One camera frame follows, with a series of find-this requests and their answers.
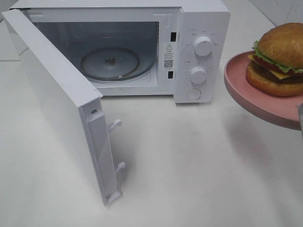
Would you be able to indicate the upper white power knob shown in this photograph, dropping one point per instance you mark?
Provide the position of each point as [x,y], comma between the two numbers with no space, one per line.
[203,45]

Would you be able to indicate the warning label with QR code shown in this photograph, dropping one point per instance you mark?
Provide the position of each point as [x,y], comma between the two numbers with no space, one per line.
[169,49]

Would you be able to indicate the pink plate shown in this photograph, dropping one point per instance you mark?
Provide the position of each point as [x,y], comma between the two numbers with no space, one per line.
[281,111]

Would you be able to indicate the round white door button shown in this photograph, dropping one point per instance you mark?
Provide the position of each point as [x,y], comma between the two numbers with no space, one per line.
[194,94]

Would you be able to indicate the lower white timer knob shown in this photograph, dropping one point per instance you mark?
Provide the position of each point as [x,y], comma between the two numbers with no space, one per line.
[198,75]

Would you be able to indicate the glass microwave turntable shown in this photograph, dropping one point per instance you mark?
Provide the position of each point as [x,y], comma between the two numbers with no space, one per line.
[114,59]

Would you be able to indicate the burger with lettuce and cheese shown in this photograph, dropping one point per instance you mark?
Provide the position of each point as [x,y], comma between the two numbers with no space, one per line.
[276,66]

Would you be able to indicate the white microwave oven body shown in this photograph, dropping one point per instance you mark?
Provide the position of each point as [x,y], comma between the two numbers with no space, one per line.
[68,22]

